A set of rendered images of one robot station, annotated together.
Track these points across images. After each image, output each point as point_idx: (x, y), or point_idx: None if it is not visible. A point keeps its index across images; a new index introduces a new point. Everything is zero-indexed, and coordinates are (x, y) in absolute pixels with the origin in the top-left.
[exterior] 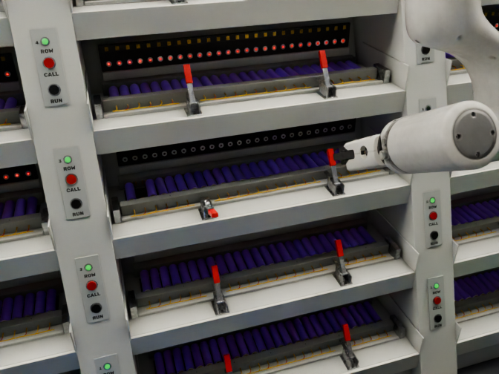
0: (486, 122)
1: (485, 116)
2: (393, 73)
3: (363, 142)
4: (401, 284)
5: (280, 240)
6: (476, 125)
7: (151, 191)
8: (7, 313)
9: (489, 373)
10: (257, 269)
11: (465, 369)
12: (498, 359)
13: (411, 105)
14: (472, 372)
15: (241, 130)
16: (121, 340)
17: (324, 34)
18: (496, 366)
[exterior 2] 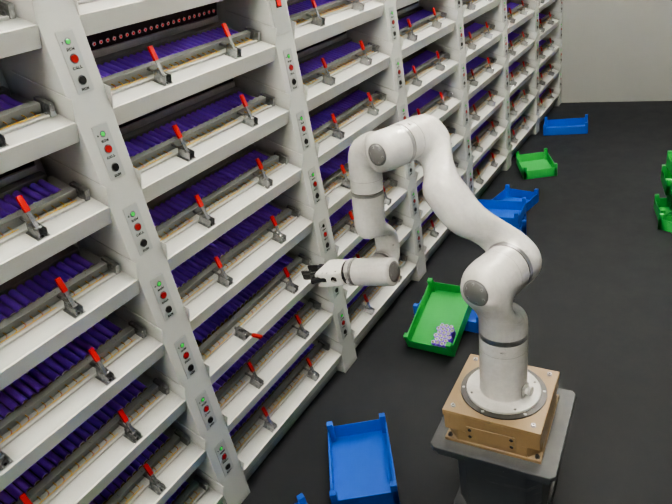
0: (396, 265)
1: (395, 263)
2: (302, 211)
3: (332, 275)
4: (327, 323)
5: None
6: (394, 268)
7: (200, 336)
8: (142, 455)
9: (368, 346)
10: (260, 351)
11: (356, 350)
12: (367, 336)
13: (316, 228)
14: (360, 350)
15: (250, 281)
16: (223, 430)
17: None
18: (368, 340)
